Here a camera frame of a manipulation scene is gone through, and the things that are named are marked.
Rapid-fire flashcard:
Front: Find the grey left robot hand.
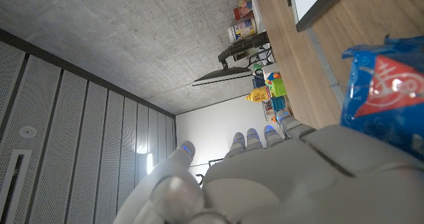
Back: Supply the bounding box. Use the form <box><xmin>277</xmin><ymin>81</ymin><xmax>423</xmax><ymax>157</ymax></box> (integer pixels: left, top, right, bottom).
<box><xmin>112</xmin><ymin>108</ymin><xmax>424</xmax><ymax>224</ymax></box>

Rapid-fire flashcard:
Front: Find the blue cube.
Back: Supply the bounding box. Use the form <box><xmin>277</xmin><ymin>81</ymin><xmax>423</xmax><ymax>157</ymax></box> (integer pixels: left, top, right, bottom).
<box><xmin>270</xmin><ymin>95</ymin><xmax>286</xmax><ymax>112</ymax></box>

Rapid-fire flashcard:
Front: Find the blue snack bag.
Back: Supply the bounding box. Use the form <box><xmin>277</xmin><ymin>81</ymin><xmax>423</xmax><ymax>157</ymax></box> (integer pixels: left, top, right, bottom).
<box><xmin>340</xmin><ymin>34</ymin><xmax>424</xmax><ymax>162</ymax></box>

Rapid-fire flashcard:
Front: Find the green cube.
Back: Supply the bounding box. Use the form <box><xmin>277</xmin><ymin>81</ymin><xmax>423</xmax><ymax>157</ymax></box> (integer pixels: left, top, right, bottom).
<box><xmin>270</xmin><ymin>78</ymin><xmax>287</xmax><ymax>97</ymax></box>

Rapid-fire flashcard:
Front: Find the yellow mustard bottle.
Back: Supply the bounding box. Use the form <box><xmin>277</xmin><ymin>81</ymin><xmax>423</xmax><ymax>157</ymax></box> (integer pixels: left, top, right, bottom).
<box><xmin>245</xmin><ymin>85</ymin><xmax>272</xmax><ymax>103</ymax></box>

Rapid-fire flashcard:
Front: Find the multicolour puzzle cube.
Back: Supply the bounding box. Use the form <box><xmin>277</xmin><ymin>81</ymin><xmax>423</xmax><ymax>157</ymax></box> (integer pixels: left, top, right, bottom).
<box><xmin>264</xmin><ymin>72</ymin><xmax>282</xmax><ymax>85</ymax></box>

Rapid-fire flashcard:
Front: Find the white cube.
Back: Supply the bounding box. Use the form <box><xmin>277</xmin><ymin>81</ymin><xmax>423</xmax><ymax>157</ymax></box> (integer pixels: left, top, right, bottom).
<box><xmin>262</xmin><ymin>63</ymin><xmax>280</xmax><ymax>75</ymax></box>

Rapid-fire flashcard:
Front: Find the black computer monitor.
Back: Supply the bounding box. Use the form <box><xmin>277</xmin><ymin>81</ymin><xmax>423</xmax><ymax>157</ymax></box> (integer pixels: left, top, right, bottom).
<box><xmin>191</xmin><ymin>66</ymin><xmax>254</xmax><ymax>87</ymax></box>

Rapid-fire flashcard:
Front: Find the white labelled canister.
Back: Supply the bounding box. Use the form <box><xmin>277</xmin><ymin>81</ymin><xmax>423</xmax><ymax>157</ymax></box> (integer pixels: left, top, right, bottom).
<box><xmin>227</xmin><ymin>17</ymin><xmax>258</xmax><ymax>43</ymax></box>

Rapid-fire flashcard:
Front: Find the flat white box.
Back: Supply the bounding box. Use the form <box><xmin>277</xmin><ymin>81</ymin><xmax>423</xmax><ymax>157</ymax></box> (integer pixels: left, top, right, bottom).
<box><xmin>250</xmin><ymin>0</ymin><xmax>266</xmax><ymax>34</ymax></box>

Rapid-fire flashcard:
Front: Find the red orange packet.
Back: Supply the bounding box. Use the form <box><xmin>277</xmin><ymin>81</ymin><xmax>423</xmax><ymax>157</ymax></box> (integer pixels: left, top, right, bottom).
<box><xmin>233</xmin><ymin>0</ymin><xmax>254</xmax><ymax>21</ymax></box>

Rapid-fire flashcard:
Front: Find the round white ceiling sensor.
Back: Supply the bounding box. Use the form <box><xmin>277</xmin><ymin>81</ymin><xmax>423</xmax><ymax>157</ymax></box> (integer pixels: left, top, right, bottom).
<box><xmin>19</xmin><ymin>125</ymin><xmax>37</xmax><ymax>139</ymax></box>

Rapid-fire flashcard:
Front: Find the ceiling air vent slot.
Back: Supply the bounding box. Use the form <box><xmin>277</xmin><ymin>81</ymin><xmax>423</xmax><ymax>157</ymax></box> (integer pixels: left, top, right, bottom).
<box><xmin>0</xmin><ymin>149</ymin><xmax>32</xmax><ymax>218</ymax></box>

